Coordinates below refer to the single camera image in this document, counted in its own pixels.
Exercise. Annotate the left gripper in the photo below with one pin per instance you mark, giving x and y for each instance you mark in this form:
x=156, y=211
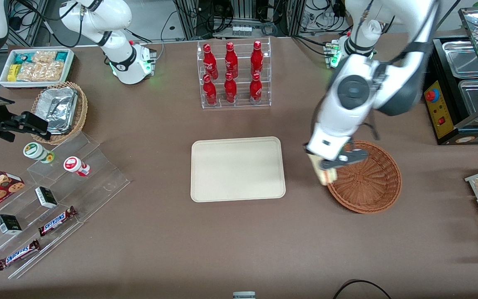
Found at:
x=306, y=149

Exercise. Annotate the triangular sandwich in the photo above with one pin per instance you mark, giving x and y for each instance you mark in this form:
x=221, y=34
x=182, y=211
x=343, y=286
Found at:
x=326, y=176

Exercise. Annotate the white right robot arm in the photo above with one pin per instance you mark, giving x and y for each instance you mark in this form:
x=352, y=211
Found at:
x=98, y=16

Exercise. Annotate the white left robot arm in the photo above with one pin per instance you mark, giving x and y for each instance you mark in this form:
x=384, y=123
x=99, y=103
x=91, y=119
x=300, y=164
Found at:
x=338, y=112

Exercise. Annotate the brown round wicker basket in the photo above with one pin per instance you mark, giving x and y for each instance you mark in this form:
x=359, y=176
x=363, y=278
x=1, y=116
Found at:
x=371, y=187

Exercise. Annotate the light wicker basket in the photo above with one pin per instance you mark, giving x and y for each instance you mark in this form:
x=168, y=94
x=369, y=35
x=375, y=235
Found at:
x=82, y=112

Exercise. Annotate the cream rectangular serving tray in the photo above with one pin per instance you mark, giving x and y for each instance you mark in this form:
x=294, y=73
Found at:
x=237, y=169

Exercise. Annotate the green lid yogurt cup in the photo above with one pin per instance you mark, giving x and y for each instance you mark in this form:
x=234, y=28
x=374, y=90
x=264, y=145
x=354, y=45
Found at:
x=35, y=151

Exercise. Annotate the white rectangular snack bin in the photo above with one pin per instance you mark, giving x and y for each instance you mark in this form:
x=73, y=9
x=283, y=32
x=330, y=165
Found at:
x=4, y=81

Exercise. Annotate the yellow snack packet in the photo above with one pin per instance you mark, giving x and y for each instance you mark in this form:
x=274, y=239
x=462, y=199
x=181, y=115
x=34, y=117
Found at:
x=13, y=72

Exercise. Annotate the aluminium foil container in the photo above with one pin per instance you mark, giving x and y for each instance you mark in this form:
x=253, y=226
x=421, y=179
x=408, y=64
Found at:
x=58, y=110

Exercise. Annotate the small black box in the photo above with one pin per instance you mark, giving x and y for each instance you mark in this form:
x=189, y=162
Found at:
x=8, y=224
x=46, y=197

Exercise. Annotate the clear bag of crackers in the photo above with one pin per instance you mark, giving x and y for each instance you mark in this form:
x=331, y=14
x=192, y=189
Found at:
x=40, y=71
x=44, y=57

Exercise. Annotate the red lid yogurt cup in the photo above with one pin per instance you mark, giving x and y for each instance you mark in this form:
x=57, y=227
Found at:
x=74, y=165

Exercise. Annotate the teal snack packet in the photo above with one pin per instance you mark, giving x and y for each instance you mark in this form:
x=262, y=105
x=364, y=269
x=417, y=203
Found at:
x=23, y=57
x=61, y=56

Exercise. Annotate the Snickers chocolate bar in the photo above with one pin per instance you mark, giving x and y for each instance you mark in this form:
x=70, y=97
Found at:
x=18, y=254
x=56, y=221

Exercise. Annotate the black food warmer appliance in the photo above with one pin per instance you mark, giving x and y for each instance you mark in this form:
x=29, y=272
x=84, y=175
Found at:
x=440, y=108

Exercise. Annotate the red cola bottle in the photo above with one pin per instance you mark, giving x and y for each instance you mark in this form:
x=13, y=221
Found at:
x=255, y=89
x=210, y=91
x=231, y=60
x=257, y=58
x=210, y=60
x=230, y=89

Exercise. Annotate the clear acrylic bottle rack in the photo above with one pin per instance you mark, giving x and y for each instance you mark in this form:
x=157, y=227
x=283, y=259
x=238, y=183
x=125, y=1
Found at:
x=241, y=99

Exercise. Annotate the clear acrylic stepped display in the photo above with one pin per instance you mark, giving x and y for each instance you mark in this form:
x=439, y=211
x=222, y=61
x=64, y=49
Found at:
x=102, y=182

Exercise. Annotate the white connector block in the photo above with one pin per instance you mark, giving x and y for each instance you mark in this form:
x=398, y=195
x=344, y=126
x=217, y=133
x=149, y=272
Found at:
x=242, y=30

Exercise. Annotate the small grey device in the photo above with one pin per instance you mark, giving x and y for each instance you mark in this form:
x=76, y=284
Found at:
x=244, y=295

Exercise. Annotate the aluminium frame rack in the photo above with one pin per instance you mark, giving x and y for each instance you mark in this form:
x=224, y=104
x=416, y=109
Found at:
x=189, y=20

